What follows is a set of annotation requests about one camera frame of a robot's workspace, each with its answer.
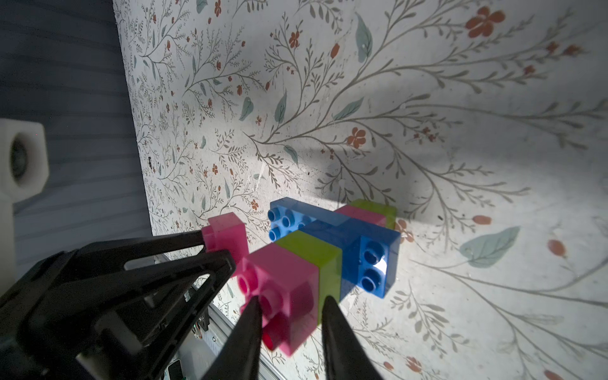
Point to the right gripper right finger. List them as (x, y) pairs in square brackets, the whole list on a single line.
[(344, 356)]

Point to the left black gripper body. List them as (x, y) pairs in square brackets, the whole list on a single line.
[(61, 320)]

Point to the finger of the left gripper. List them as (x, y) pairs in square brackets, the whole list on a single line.
[(184, 289), (113, 255)]

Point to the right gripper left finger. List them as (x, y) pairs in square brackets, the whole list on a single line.
[(240, 356)]

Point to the pink lego brick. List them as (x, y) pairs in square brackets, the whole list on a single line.
[(363, 215), (287, 288), (226, 232)]

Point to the green lego brick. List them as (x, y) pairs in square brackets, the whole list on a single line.
[(327, 257), (390, 212)]

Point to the light blue long lego brick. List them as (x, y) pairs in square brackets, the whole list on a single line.
[(287, 215)]

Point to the floral table mat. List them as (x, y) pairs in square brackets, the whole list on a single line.
[(484, 123)]

